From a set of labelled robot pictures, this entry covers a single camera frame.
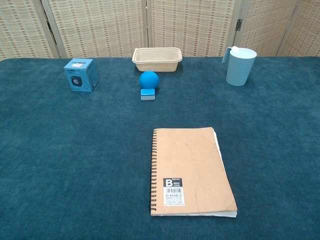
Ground kraft cover spiral notebook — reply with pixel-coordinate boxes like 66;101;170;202
149;126;238;219

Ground small blue and grey block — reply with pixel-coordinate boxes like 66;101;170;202
140;88;157;101

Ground blue ball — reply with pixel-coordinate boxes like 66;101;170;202
139;71;160;90

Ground beige rectangular food container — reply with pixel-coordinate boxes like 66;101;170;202
131;47;183;73

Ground dark teal table cloth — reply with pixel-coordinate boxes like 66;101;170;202
0;56;320;240

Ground blue speaker carton box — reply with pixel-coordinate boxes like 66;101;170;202
63;58;99;93

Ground woven folding screen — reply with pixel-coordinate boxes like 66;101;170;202
0;0;320;62

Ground light blue handled cup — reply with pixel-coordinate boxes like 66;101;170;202
222;45;258;87

